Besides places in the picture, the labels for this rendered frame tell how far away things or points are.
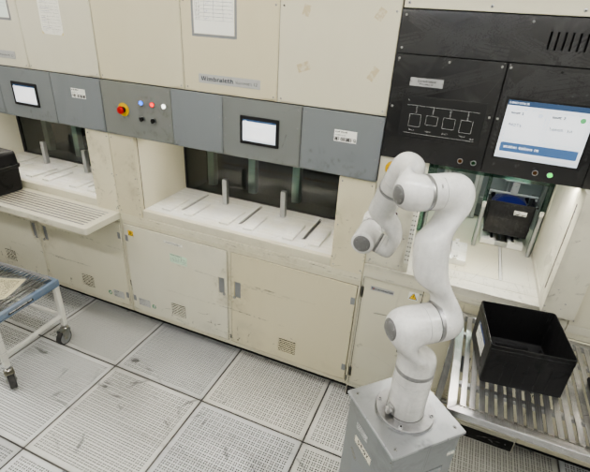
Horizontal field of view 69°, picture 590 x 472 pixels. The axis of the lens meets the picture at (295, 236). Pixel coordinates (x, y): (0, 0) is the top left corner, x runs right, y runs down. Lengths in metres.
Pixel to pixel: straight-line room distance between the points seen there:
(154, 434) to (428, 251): 1.74
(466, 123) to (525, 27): 0.35
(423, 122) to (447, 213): 0.67
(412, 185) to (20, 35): 2.36
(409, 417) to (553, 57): 1.29
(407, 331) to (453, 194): 0.39
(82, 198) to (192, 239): 0.80
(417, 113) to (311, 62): 0.48
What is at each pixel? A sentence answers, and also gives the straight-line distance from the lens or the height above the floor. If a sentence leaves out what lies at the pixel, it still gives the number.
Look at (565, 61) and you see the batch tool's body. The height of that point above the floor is 1.82.
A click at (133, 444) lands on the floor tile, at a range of 2.46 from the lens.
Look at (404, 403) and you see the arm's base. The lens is 1.48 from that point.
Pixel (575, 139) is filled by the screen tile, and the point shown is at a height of 1.57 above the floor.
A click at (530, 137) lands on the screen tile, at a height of 1.56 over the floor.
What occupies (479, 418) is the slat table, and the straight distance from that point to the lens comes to 1.65.
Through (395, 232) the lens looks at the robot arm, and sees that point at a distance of 1.50.
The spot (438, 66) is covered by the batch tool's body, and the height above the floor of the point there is 1.77.
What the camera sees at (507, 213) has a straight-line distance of 2.46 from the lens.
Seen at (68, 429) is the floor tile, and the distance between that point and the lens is 2.62.
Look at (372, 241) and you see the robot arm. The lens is 1.53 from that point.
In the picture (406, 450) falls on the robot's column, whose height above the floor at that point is 0.76.
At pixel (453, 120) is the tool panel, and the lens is 1.81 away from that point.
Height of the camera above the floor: 1.91
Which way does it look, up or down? 27 degrees down
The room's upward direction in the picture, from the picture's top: 4 degrees clockwise
